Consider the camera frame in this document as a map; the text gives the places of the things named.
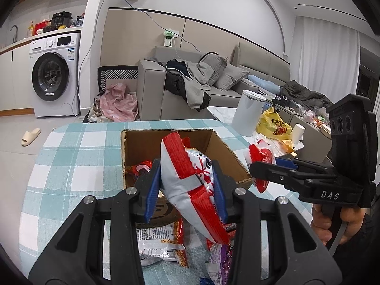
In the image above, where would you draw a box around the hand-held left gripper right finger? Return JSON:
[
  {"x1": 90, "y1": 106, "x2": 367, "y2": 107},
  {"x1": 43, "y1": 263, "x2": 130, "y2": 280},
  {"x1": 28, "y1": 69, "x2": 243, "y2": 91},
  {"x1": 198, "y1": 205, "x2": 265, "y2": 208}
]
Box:
[{"x1": 208, "y1": 160, "x2": 343, "y2": 285}]

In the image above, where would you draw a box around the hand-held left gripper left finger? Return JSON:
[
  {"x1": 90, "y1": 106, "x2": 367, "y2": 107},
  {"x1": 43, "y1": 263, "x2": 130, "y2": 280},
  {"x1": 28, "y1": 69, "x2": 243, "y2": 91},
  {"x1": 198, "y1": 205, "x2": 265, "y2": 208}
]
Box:
[{"x1": 28, "y1": 159, "x2": 162, "y2": 285}]

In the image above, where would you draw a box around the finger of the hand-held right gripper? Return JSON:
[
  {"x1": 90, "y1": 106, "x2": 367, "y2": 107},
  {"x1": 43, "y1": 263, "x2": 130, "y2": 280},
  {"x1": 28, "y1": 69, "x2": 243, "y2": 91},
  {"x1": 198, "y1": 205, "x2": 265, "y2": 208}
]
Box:
[
  {"x1": 275, "y1": 157, "x2": 336, "y2": 179},
  {"x1": 249, "y1": 162, "x2": 315, "y2": 195}
]

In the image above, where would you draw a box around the small red white snack packet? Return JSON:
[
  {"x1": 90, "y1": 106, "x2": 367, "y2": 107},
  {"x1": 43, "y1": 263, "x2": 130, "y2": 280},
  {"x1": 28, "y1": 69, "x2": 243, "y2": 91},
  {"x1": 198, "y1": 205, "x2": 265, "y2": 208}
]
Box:
[{"x1": 243, "y1": 139, "x2": 277, "y2": 193}]

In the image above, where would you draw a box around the red black snack packet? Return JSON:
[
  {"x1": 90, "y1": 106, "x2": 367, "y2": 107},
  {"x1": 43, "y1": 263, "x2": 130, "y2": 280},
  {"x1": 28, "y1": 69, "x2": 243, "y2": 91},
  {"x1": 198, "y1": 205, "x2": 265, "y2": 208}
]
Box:
[{"x1": 125, "y1": 160, "x2": 153, "y2": 181}]

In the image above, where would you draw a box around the brown cardboard box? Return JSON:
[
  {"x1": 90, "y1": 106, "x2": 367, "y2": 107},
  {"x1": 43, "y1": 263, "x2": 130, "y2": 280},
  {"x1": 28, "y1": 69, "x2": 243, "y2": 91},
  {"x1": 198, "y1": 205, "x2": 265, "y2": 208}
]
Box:
[{"x1": 120, "y1": 129, "x2": 253, "y2": 229}]

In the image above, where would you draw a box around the large red white snack bag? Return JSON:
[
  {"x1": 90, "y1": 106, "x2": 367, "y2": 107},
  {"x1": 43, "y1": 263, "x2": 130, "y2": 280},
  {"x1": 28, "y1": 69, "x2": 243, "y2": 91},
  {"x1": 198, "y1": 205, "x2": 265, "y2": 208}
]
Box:
[{"x1": 160, "y1": 131, "x2": 230, "y2": 245}]

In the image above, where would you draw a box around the person's right forearm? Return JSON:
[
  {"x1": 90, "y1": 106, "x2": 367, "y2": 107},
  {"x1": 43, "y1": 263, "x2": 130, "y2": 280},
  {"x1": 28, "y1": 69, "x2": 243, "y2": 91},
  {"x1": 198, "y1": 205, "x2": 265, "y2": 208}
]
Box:
[{"x1": 332, "y1": 214, "x2": 380, "y2": 285}]

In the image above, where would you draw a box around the person's right hand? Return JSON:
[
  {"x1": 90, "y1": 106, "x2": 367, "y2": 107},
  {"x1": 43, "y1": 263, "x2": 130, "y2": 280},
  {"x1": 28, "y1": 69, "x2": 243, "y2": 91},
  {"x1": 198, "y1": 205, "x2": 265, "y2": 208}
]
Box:
[{"x1": 311, "y1": 205, "x2": 369, "y2": 245}]

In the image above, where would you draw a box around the white paper cup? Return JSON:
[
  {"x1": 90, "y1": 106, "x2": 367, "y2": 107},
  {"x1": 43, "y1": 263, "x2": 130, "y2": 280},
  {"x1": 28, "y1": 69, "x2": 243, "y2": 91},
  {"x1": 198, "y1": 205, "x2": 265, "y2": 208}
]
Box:
[{"x1": 292, "y1": 124, "x2": 306, "y2": 143}]

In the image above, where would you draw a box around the low coffee table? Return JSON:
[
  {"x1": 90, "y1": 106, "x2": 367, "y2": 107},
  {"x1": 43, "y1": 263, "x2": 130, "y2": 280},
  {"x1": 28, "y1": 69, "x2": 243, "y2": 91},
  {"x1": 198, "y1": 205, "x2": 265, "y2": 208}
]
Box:
[{"x1": 207, "y1": 106, "x2": 334, "y2": 167}]

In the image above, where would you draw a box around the yellow plastic bag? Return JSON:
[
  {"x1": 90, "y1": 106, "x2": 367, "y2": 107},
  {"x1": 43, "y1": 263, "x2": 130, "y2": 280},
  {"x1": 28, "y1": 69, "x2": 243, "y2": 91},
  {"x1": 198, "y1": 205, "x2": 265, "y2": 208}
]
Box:
[{"x1": 257, "y1": 104, "x2": 293, "y2": 141}]

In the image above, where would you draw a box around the white trash bin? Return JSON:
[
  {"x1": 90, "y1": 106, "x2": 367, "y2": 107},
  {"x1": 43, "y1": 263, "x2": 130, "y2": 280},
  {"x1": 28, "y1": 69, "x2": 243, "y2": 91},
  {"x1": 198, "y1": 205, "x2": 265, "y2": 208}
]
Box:
[{"x1": 231, "y1": 90, "x2": 266, "y2": 137}]

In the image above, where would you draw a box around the purple snack packet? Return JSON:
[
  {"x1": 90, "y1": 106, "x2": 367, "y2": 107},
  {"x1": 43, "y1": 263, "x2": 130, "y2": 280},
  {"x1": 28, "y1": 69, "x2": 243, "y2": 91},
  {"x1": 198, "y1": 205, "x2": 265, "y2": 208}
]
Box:
[{"x1": 205, "y1": 242, "x2": 235, "y2": 285}]

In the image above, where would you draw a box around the dark grey blanket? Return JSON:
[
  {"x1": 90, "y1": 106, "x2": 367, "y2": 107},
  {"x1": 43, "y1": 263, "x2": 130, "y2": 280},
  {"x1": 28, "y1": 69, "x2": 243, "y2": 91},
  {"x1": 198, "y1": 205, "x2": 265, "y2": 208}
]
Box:
[{"x1": 280, "y1": 80, "x2": 333, "y2": 107}]

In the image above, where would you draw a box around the light blue pillow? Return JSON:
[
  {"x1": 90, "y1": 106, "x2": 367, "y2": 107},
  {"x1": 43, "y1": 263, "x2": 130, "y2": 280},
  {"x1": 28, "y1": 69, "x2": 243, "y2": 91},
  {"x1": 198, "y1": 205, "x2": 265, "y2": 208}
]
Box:
[{"x1": 247, "y1": 75, "x2": 281, "y2": 92}]

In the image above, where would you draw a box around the pink cloth pile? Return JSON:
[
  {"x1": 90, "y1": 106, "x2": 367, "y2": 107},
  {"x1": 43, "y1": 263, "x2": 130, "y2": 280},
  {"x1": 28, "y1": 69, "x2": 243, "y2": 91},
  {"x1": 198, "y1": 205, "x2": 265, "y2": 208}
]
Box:
[{"x1": 99, "y1": 84, "x2": 138, "y2": 122}]

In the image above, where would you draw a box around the grey sofa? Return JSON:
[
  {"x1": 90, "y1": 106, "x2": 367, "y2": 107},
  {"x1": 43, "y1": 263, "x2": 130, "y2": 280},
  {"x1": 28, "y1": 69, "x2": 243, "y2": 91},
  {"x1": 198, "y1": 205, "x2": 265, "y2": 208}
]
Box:
[{"x1": 137, "y1": 42, "x2": 291, "y2": 122}]

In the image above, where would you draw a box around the white curtain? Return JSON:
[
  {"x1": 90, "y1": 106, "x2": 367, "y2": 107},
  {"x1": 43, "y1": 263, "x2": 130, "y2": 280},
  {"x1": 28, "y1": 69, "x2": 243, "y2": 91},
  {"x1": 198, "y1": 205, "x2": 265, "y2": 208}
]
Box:
[{"x1": 297, "y1": 16, "x2": 361, "y2": 101}]

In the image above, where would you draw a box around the grey pillow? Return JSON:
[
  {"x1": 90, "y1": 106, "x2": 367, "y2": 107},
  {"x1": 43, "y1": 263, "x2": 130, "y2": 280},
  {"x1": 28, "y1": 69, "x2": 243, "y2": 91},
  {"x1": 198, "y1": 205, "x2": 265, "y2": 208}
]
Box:
[
  {"x1": 199, "y1": 53, "x2": 228, "y2": 86},
  {"x1": 213, "y1": 64, "x2": 250, "y2": 91}
]

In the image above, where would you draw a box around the black jacket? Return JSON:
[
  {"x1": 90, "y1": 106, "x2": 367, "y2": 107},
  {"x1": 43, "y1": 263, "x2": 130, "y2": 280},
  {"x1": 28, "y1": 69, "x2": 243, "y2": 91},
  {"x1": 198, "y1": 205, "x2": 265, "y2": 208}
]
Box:
[{"x1": 165, "y1": 59, "x2": 190, "y2": 101}]

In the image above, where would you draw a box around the grey hooded jacket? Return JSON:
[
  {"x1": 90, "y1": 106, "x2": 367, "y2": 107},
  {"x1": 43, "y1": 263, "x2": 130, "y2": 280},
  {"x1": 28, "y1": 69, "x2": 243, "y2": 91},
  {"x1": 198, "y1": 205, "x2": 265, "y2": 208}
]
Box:
[{"x1": 184, "y1": 61, "x2": 213, "y2": 112}]

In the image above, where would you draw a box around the black white patterned basket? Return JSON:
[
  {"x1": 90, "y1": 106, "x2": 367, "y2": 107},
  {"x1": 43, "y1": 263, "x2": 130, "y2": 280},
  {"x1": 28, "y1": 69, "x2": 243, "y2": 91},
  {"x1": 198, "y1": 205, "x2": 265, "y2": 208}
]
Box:
[{"x1": 97, "y1": 65, "x2": 138, "y2": 91}]

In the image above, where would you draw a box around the beige slipper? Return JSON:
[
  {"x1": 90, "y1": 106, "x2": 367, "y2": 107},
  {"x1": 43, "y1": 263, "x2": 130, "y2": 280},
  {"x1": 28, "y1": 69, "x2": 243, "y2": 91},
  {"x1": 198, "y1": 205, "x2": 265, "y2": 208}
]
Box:
[{"x1": 21, "y1": 128, "x2": 41, "y2": 147}]

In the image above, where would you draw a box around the white washing machine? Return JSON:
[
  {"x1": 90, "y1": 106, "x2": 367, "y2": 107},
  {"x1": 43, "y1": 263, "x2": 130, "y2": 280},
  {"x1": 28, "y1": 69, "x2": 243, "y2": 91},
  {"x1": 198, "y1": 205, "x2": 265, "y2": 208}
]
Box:
[{"x1": 29, "y1": 31, "x2": 82, "y2": 118}]

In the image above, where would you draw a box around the white kitchen counter cabinet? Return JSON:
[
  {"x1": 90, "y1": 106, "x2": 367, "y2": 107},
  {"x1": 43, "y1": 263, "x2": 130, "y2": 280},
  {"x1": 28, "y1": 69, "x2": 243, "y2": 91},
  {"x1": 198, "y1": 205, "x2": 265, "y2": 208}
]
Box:
[{"x1": 0, "y1": 40, "x2": 34, "y2": 111}]

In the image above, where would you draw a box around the black pressure cooker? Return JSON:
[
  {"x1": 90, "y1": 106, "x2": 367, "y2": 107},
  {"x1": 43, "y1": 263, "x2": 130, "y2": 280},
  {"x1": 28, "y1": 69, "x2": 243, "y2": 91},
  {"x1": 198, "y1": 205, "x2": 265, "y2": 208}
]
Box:
[{"x1": 51, "y1": 12, "x2": 73, "y2": 29}]

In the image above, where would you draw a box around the red box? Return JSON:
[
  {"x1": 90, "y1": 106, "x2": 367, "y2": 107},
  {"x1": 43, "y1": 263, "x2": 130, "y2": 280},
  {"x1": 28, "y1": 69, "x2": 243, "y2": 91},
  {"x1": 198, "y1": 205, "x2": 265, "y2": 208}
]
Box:
[{"x1": 33, "y1": 21, "x2": 54, "y2": 34}]

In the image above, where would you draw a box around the white green wall device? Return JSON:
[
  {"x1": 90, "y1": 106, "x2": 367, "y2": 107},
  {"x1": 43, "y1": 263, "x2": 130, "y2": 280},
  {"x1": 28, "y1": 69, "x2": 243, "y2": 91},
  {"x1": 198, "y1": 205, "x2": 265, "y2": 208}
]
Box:
[{"x1": 163, "y1": 29, "x2": 180, "y2": 47}]

